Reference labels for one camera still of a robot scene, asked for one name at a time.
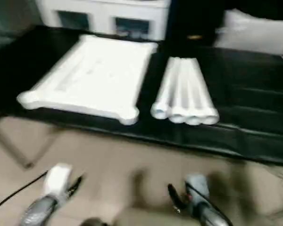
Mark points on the white plastic table leg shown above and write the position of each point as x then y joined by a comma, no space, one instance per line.
166,89
192,94
204,94
179,94

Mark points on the white plastic table top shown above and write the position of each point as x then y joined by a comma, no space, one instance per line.
92,77

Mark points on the dark round robot torso part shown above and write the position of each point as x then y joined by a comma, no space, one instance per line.
94,222

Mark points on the white sideboard cabinet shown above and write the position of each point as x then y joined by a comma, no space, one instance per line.
101,11

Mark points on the grey pillow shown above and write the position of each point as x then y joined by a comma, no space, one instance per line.
254,33

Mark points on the black cabinet with gold label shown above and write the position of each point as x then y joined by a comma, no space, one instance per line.
191,18

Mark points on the grey curtain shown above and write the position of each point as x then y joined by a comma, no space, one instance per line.
9,16

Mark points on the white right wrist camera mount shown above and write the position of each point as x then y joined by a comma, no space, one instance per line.
198,190

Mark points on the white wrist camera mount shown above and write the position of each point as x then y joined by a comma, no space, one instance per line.
57,181
198,190

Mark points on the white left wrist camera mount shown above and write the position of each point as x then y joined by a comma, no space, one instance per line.
57,181

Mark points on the black metal frame leg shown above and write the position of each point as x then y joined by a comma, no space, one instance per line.
19,150

